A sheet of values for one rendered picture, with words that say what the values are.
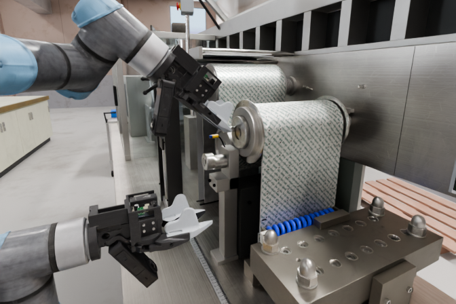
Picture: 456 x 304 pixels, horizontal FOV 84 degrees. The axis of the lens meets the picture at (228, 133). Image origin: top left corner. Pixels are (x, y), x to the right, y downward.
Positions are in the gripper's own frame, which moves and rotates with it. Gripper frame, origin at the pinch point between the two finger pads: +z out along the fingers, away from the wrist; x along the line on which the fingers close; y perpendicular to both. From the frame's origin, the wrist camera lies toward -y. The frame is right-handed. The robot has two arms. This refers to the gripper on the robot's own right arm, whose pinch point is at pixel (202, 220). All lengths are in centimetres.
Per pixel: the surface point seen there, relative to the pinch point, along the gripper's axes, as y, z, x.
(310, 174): 5.4, 27.9, -0.2
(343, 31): 41, 46, 10
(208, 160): 9.9, 4.5, 7.8
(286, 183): 4.3, 20.8, -0.2
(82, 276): -109, -44, 133
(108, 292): -109, -28, 112
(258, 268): -8.8, 9.1, -7.4
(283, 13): 51, 46, 38
